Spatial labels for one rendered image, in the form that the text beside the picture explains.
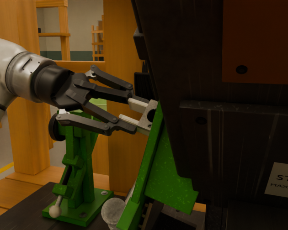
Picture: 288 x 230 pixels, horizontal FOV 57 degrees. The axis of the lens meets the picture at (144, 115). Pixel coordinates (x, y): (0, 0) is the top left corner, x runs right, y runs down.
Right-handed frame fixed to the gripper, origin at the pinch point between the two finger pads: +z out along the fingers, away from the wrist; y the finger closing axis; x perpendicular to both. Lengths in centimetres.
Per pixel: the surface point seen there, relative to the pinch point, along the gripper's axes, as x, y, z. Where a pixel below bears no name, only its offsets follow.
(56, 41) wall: 763, 555, -725
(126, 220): -2.7, -16.2, 5.2
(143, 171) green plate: -6.1, -10.1, 5.1
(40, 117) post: 40, 5, -46
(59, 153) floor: 276, 41, -161
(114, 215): -0.2, -16.2, 2.9
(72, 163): 21.3, -8.3, -17.2
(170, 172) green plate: -5.7, -8.7, 8.5
